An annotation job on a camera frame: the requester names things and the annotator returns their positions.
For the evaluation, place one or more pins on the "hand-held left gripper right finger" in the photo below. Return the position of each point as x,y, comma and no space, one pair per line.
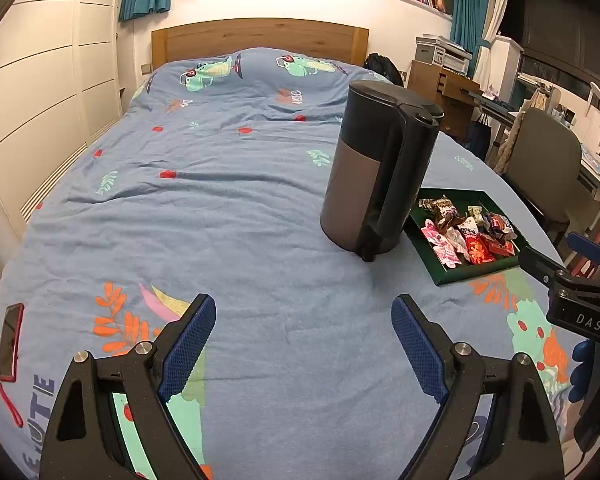
420,345

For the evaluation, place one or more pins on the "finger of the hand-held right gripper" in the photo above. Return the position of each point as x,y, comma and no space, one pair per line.
545,270
587,247

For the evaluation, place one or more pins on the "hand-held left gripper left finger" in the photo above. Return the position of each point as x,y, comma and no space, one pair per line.
187,345

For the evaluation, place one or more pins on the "dark red snack packet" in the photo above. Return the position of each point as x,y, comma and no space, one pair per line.
502,249

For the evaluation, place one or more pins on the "blue orange snack packet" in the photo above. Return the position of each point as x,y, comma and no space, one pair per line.
497,225

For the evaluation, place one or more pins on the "long red snack packet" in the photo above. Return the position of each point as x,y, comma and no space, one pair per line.
480,252

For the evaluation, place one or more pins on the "green tray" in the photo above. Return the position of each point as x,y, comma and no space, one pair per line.
430,260

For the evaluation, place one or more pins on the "clear candy packet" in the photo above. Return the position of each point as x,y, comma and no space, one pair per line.
461,240

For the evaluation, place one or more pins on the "olive green candy packet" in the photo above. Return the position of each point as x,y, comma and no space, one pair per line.
475,212

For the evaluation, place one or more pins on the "pink cartoon figure packet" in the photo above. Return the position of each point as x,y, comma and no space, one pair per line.
440,247

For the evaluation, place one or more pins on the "brown snack packet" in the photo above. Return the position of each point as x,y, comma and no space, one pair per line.
445,207

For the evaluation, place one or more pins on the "person's right hand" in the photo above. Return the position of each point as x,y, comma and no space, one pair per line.
585,367

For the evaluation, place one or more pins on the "cluttered desk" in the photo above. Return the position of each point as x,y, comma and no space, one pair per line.
597,165

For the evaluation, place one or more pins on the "olive grey chair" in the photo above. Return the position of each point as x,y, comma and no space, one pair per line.
545,160

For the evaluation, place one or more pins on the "printed blue blanket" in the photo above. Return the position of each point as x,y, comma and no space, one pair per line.
204,210

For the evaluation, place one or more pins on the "dark blue bag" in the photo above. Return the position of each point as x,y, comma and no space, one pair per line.
479,137

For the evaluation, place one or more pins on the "red phone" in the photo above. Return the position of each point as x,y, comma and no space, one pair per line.
10,342

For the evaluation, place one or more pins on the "grey and black electric kettle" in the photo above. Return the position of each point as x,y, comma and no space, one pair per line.
355,180

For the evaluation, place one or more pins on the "wooden cabinet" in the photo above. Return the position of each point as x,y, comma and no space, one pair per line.
427,85

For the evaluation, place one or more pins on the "white printer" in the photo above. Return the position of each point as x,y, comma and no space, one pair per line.
442,55

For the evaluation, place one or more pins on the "white curtain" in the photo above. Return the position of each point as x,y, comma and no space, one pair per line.
497,15

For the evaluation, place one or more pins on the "black backpack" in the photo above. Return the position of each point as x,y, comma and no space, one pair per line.
382,67

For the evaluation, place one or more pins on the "white wardrobe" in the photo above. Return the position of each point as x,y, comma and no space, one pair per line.
34,85

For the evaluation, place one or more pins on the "wooden headboard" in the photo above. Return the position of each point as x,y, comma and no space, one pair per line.
260,37

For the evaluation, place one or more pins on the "wall socket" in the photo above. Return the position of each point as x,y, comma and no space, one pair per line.
146,68

